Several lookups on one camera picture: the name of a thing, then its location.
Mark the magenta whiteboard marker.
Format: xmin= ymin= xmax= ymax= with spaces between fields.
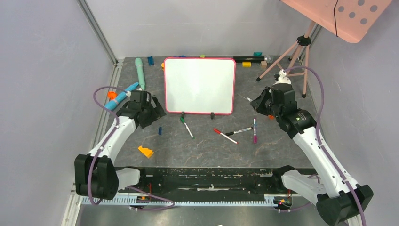
xmin=253 ymin=118 xmax=257 ymax=144

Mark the pink framed whiteboard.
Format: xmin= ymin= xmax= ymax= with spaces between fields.
xmin=164 ymin=57 xmax=236 ymax=115

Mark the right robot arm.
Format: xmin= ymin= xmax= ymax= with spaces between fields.
xmin=250 ymin=83 xmax=374 ymax=226

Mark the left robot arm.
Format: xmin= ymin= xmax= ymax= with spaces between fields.
xmin=74 ymin=91 xmax=166 ymax=203

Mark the green whiteboard marker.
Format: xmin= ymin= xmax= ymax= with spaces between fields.
xmin=180 ymin=117 xmax=195 ymax=139

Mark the red whiteboard marker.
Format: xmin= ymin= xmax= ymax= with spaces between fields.
xmin=213 ymin=128 xmax=239 ymax=145

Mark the black rainbow marker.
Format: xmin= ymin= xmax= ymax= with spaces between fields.
xmin=225 ymin=127 xmax=253 ymax=136

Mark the blue toy crayon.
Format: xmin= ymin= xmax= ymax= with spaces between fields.
xmin=105 ymin=82 xmax=139 ymax=111

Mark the orange small toy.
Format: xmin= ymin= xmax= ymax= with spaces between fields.
xmin=107 ymin=91 xmax=118 ymax=100

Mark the wooden cube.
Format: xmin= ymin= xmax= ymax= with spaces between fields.
xmin=260 ymin=61 xmax=268 ymax=69

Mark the orange wedge block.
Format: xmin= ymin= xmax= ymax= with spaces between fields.
xmin=138 ymin=146 xmax=154 ymax=159

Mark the mint green toy stick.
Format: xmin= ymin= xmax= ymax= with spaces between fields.
xmin=135 ymin=57 xmax=145 ymax=90

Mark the dark blue block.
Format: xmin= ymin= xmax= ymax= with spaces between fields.
xmin=147 ymin=56 xmax=155 ymax=65

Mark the pink tripod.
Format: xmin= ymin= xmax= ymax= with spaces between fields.
xmin=256 ymin=21 xmax=316 ymax=98

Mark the pink perforated panel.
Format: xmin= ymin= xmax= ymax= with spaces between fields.
xmin=282 ymin=0 xmax=392 ymax=43

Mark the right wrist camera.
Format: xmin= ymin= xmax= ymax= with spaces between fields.
xmin=273 ymin=69 xmax=291 ymax=85

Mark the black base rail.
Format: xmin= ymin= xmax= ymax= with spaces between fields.
xmin=135 ymin=167 xmax=288 ymax=202

